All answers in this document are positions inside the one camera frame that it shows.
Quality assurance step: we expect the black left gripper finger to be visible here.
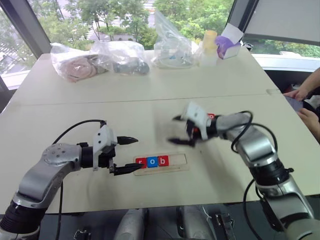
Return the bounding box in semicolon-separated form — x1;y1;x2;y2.
112;162;144;177
116;135;139;146

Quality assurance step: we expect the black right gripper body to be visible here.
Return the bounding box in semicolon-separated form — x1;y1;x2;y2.
185;119;201;148

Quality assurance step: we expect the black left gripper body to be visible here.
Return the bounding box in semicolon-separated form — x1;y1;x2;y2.
97;145;118;174

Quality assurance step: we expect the wooden letter tray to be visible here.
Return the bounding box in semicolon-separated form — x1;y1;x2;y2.
132;153;190;177

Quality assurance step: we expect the red letter block b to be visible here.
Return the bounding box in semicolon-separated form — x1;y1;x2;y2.
157;155;170;167

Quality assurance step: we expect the bystander bare hand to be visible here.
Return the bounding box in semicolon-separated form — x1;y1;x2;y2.
297;107;320;145
284;87;308;101

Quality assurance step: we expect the grey rounded shape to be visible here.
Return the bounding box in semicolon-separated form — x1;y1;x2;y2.
114;208;149;240
175;204;219;240

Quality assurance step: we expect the plastic bag with grey item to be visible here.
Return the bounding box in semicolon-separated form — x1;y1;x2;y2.
90;40;151;77

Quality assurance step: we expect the black metal buckle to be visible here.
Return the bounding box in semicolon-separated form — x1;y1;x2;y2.
73;227;92;240
214;212;235;240

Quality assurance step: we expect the purple and white carton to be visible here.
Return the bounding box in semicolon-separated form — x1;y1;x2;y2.
214;22;245;61

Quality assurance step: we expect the plastic bag with pink item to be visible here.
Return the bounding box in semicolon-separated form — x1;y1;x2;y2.
50;41;111;84

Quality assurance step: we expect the grey tablet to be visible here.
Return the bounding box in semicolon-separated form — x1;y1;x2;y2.
284;95;305;113

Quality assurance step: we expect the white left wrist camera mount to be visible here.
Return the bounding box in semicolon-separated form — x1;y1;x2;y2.
92;124;119;172

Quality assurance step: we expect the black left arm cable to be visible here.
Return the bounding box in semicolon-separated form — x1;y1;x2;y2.
51;119;108;240

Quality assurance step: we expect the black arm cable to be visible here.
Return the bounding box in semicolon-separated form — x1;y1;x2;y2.
230;110;279;240
51;119;108;240

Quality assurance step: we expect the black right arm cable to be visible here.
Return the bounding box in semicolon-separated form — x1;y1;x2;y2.
230;110;279;240

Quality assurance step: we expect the plastic bag with white cables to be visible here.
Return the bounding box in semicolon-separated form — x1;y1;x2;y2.
152;10;196;70

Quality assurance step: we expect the grey panel with black frame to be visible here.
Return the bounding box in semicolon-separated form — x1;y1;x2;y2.
228;0;320;48

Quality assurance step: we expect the dark window frame pillar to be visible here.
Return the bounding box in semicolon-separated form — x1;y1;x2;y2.
0;0;53;59

